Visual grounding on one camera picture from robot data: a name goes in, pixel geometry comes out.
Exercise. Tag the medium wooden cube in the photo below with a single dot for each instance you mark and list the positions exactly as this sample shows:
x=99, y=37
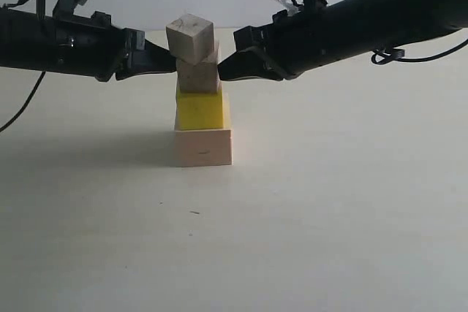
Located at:
x=201, y=78

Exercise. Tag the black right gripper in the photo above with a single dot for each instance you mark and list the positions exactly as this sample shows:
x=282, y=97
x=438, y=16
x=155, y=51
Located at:
x=288, y=46

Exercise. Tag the large wooden cube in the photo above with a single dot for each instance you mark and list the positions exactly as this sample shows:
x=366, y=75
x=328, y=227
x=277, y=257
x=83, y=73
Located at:
x=209, y=147

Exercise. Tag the small wooden cube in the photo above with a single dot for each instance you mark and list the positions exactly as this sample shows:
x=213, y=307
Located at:
x=190, y=38

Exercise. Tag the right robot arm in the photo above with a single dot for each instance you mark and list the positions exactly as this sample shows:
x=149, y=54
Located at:
x=383, y=27

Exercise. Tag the yellow cube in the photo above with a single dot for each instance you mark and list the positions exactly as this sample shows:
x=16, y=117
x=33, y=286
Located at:
x=199, y=111

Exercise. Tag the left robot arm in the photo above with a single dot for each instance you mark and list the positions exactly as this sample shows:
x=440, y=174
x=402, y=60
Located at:
x=75, y=45

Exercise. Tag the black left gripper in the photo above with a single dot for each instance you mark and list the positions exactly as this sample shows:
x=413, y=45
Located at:
x=90, y=47

